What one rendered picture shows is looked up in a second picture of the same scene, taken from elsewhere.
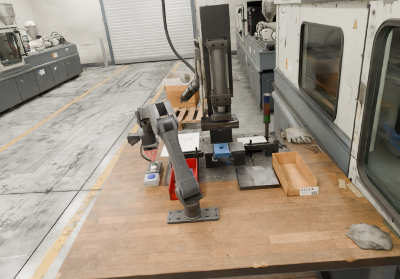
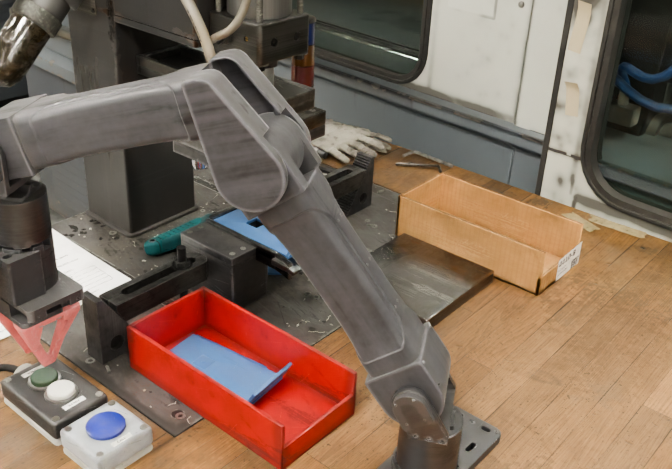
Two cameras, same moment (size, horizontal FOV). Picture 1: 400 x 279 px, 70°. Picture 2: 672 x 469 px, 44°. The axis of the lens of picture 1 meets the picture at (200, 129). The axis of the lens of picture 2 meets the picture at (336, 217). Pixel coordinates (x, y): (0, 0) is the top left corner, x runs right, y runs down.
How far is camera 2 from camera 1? 87 cm
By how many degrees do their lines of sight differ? 48
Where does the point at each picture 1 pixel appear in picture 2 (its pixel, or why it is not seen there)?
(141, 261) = not seen: outside the picture
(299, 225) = (653, 348)
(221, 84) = not seen: outside the picture
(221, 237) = not seen: outside the picture
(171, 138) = (329, 205)
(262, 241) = (657, 427)
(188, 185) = (437, 362)
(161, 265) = not seen: outside the picture
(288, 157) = (428, 196)
